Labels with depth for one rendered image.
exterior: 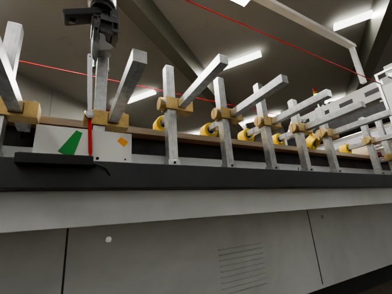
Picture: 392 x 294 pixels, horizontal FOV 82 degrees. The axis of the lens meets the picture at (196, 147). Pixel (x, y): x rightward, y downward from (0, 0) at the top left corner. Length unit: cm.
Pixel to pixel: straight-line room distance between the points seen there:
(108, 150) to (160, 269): 52
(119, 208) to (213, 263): 54
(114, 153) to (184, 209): 30
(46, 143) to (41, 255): 38
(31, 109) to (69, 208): 29
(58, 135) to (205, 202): 52
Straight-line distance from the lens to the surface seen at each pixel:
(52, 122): 95
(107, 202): 74
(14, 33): 93
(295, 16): 286
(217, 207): 88
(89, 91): 78
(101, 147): 75
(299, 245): 149
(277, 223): 137
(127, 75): 54
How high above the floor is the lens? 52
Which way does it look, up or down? 17 degrees up
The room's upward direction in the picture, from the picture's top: 4 degrees counter-clockwise
